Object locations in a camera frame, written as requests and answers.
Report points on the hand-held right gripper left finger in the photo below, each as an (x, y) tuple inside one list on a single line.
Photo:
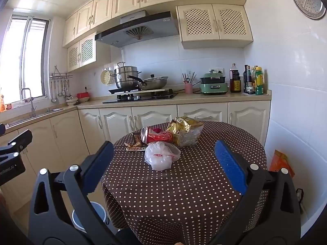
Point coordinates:
[(101, 158)]

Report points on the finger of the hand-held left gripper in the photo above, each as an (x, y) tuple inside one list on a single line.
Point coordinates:
[(2, 129), (15, 141)]

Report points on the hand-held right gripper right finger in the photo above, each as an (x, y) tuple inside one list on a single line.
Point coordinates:
[(230, 163)]

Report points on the brown snack wrapper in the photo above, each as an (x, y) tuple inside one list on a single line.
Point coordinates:
[(138, 144)]

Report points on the light blue waste bin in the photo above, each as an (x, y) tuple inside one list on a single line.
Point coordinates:
[(98, 211)]

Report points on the gold snack bag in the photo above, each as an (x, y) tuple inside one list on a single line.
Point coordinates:
[(186, 127)]

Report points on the white plastic bag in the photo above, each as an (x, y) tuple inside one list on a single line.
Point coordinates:
[(159, 157)]

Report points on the red drink can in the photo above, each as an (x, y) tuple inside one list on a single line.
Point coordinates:
[(159, 137)]

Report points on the orange bottle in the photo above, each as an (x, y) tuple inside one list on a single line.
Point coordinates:
[(2, 104)]

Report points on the steel sink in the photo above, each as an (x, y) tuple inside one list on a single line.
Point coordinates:
[(38, 114)]

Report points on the metal faucet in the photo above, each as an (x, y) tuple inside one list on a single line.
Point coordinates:
[(32, 102)]

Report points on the orange bag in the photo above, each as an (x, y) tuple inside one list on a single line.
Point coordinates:
[(279, 162)]

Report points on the brown polka dot tablecloth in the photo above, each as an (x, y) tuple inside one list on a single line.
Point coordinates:
[(178, 183)]

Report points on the stack of white bowls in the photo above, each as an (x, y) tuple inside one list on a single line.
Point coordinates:
[(72, 101)]

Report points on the row of hanging ladles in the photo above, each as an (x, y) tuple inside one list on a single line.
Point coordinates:
[(60, 89)]

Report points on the kitchen window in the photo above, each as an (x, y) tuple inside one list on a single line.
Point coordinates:
[(25, 56)]

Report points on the green electric cooker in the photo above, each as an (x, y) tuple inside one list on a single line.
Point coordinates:
[(213, 86)]

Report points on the metal utensil rack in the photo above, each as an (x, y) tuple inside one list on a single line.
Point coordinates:
[(61, 75)]

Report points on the black gas stove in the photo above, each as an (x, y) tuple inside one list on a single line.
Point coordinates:
[(153, 97)]

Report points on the cream colander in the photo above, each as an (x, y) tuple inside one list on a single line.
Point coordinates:
[(106, 77)]

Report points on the stainless steel steamer pot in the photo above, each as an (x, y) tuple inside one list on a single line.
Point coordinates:
[(125, 79)]

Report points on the dark sauce bottle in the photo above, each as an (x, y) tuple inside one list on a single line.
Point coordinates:
[(247, 80)]

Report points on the slim brown sauce bottle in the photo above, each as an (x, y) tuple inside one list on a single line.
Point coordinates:
[(253, 81)]

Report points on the pink utensil holder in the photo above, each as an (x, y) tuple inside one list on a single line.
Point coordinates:
[(188, 88)]

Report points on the green yellow bottle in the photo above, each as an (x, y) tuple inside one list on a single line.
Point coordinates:
[(259, 81)]

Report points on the stainless steel wok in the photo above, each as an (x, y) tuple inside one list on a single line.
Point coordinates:
[(155, 81)]

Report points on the bundle of chopsticks and spoons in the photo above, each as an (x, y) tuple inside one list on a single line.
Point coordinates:
[(188, 77)]

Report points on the narrow cream lattice door cabinet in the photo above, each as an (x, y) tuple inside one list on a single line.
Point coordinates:
[(81, 52)]

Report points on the black range hood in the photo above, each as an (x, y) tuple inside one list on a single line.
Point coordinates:
[(143, 28)]

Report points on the wide cream lattice door cabinet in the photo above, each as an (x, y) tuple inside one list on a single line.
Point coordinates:
[(214, 23)]

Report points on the white wall outlet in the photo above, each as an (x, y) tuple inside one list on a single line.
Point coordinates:
[(217, 70)]

